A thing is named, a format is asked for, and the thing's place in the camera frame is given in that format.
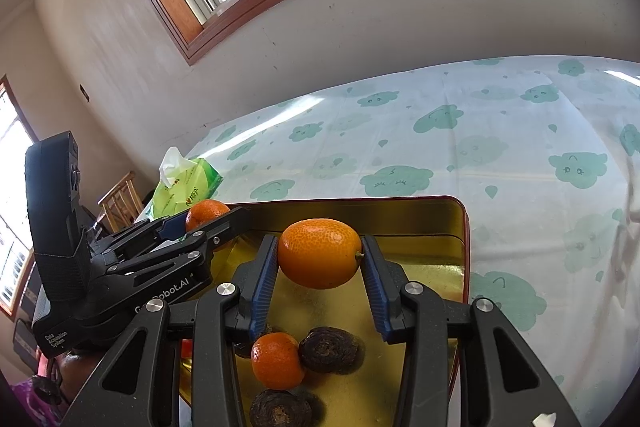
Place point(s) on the small orange mandarin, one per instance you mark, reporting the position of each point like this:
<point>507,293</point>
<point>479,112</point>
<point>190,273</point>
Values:
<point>320,253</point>
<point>277,359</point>
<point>202,213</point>

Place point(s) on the person's left forearm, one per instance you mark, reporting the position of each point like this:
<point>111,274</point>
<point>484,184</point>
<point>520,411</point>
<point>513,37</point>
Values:
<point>75,364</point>

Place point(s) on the dark wooden bench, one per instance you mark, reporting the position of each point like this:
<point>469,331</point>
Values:
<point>22,307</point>

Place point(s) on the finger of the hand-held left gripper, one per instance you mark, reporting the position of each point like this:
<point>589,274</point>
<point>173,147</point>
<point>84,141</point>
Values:
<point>170,224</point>
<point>220,227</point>

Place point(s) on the red tin with gold inside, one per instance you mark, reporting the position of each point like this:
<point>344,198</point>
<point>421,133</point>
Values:
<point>400,227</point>

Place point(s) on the dark wall switch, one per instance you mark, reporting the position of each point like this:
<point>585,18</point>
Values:
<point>84,93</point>

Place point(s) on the green tissue pack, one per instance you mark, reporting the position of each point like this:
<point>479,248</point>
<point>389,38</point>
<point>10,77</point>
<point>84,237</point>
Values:
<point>185,189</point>

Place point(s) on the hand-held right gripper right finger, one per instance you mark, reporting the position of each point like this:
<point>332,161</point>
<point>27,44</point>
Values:
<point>372,279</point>

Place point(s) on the small wood-framed window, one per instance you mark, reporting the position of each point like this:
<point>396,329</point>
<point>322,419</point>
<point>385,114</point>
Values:
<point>12,187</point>

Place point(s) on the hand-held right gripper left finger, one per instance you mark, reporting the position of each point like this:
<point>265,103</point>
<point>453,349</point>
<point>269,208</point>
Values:
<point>265,279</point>

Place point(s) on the wooden chair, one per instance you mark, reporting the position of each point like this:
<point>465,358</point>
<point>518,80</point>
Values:
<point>120,199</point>

